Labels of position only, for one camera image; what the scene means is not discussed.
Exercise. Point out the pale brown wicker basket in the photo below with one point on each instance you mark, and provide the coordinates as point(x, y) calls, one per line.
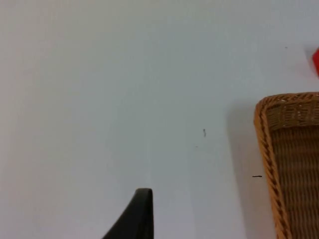
point(296, 174)

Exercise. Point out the red cube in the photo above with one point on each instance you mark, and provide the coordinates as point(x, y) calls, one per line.
point(316, 62)

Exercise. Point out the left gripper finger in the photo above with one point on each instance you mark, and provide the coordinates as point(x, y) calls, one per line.
point(139, 219)

